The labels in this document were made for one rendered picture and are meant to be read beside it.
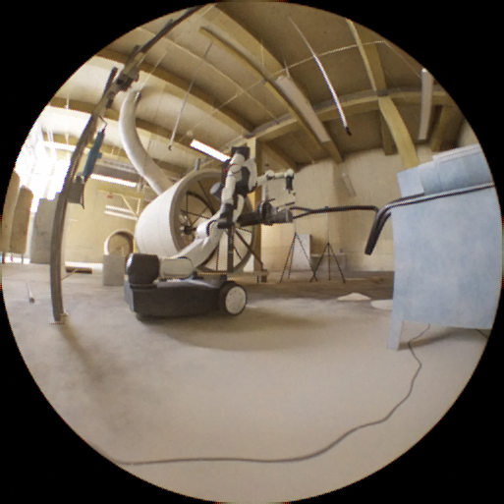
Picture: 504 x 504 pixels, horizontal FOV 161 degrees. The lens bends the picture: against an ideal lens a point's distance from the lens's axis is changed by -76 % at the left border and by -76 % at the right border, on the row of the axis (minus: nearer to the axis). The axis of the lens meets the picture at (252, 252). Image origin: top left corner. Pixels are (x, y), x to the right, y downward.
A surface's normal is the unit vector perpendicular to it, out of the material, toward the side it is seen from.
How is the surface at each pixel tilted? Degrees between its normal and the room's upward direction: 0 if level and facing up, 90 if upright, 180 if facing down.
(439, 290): 90
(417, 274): 90
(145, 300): 90
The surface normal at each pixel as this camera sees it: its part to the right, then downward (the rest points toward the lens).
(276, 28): -0.02, 1.00
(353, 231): -0.64, -0.07
